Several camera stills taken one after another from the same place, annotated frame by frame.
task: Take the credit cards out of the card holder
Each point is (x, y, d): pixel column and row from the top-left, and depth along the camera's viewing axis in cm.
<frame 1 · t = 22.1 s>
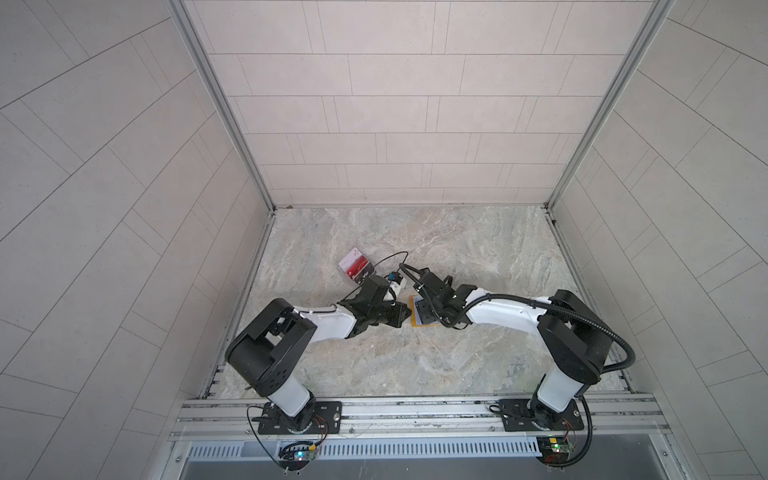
left hand: (417, 310, 87), fingers closed
right hand: (423, 311, 89), fingers open
red white card in box: (353, 262, 96), point 5 cm above the table

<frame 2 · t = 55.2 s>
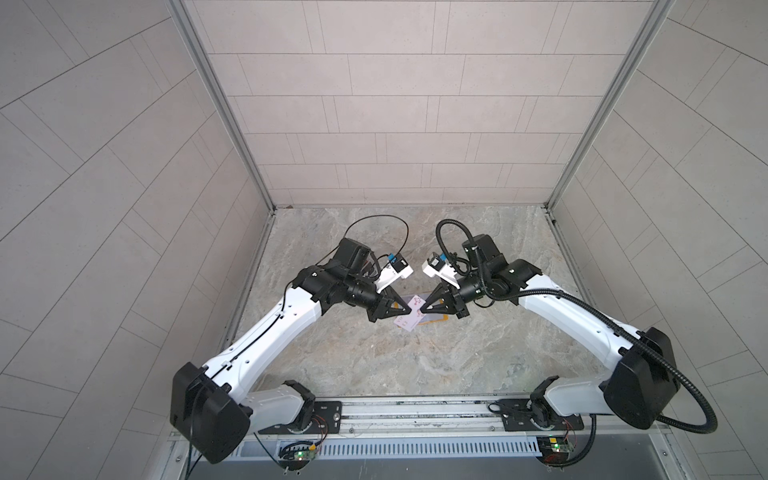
left hand: (412, 311, 66), fingers closed
right hand: (427, 310, 67), fingers closed
pink VIP card: (415, 317, 68), point 21 cm above the table
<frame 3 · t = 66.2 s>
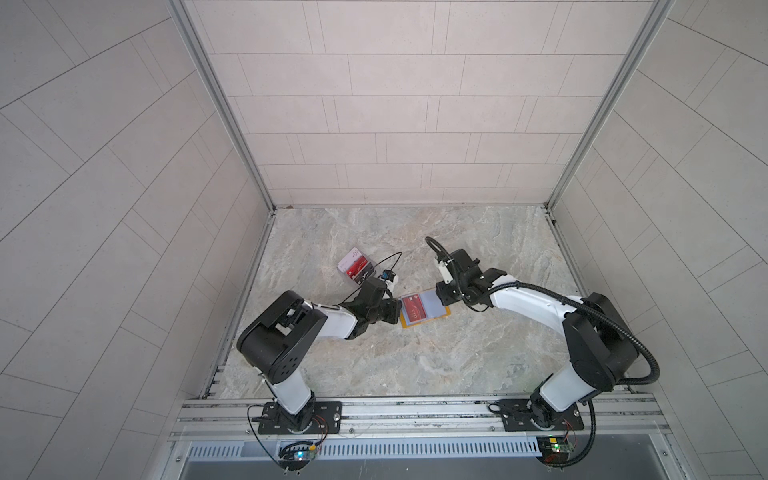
left hand: (409, 303, 91), fingers closed
right hand: (437, 292, 89), fingers open
red VIP card: (414, 308, 91), on the table
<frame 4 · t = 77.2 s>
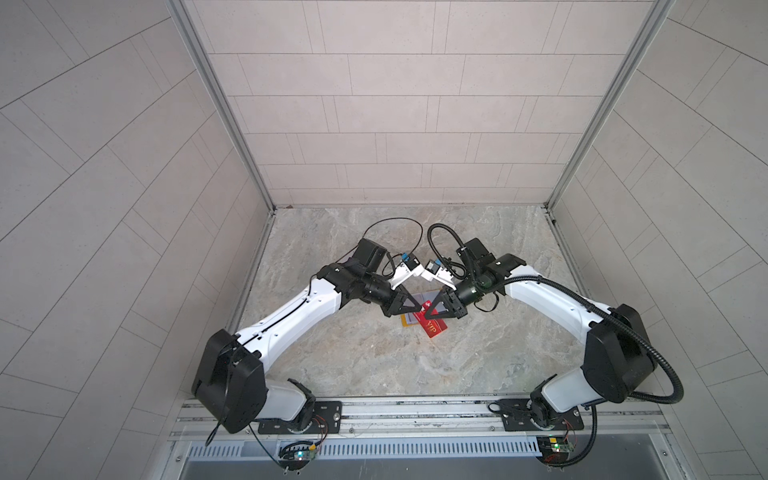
left hand: (424, 308, 71), fingers closed
right hand: (429, 315, 72), fingers closed
red VIP card: (432, 327, 72), point 15 cm above the table
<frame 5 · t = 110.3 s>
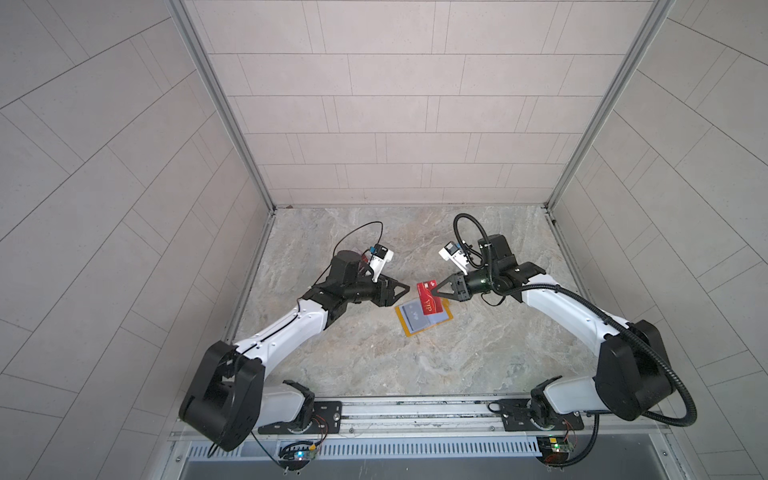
left hand: (409, 286, 77), fingers open
right hand: (435, 295, 74), fingers closed
red card in holder: (430, 303, 75), point 16 cm above the table
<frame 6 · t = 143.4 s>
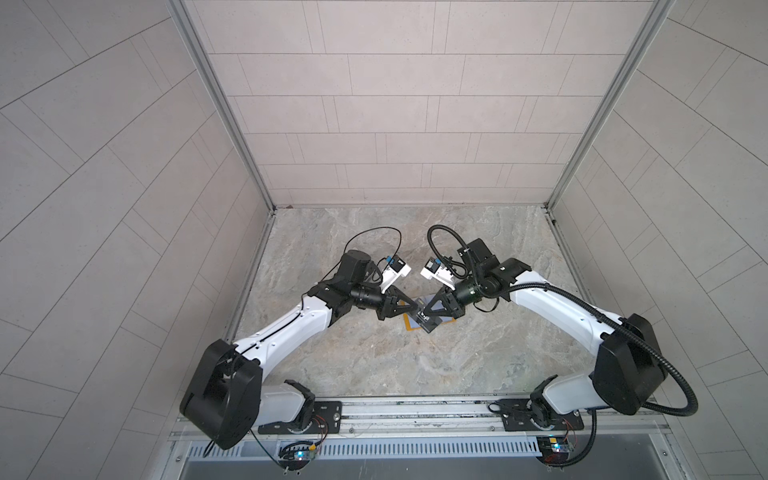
left hand: (418, 308, 72), fingers closed
right hand: (428, 313, 72), fingers closed
